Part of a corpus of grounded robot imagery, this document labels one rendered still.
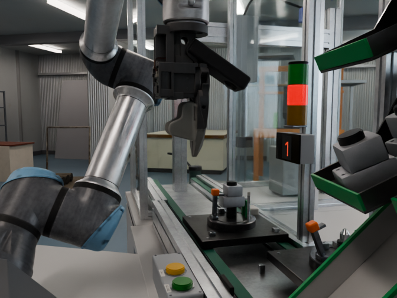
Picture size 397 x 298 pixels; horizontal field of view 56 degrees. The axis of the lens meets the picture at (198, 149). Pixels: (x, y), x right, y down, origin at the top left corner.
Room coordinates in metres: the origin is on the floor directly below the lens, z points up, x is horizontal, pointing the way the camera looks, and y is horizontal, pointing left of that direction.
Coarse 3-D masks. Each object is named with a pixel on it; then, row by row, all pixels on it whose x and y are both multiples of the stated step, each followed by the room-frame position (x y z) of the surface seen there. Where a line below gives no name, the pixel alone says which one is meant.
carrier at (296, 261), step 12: (276, 252) 0.84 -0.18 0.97; (288, 252) 0.84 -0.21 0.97; (300, 252) 0.84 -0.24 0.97; (312, 252) 0.78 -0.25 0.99; (276, 264) 0.80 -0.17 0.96; (288, 264) 0.77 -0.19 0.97; (300, 264) 0.77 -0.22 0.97; (312, 264) 0.75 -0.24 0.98; (288, 276) 0.74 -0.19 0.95; (300, 276) 0.71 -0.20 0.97
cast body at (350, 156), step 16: (336, 144) 0.45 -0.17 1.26; (352, 144) 0.42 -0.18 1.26; (368, 144) 0.42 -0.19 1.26; (384, 144) 0.42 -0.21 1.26; (352, 160) 0.42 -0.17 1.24; (368, 160) 0.42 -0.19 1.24; (384, 160) 0.42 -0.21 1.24; (336, 176) 0.45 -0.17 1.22; (352, 176) 0.42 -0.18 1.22; (368, 176) 0.42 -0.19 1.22; (384, 176) 0.42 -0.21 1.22
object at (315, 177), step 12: (384, 120) 0.52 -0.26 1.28; (384, 132) 0.52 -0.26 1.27; (324, 168) 0.51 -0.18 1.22; (336, 168) 0.52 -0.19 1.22; (324, 180) 0.47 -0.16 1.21; (384, 180) 0.39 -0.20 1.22; (396, 180) 0.39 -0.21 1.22; (324, 192) 0.49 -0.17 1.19; (336, 192) 0.44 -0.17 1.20; (348, 192) 0.41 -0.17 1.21; (360, 192) 0.39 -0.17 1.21; (372, 192) 0.39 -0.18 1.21; (384, 192) 0.39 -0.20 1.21; (396, 192) 0.39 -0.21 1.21; (348, 204) 0.42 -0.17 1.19; (360, 204) 0.39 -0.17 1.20; (372, 204) 0.39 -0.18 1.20; (384, 204) 0.39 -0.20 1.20
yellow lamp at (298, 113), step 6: (288, 108) 0.93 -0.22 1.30; (294, 108) 0.92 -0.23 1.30; (300, 108) 0.92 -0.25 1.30; (306, 108) 0.92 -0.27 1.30; (288, 114) 0.93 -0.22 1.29; (294, 114) 0.92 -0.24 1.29; (300, 114) 0.92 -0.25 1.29; (306, 114) 0.93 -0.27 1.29; (288, 120) 0.93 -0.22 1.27; (294, 120) 0.92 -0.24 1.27; (300, 120) 0.92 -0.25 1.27; (306, 120) 0.93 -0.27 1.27
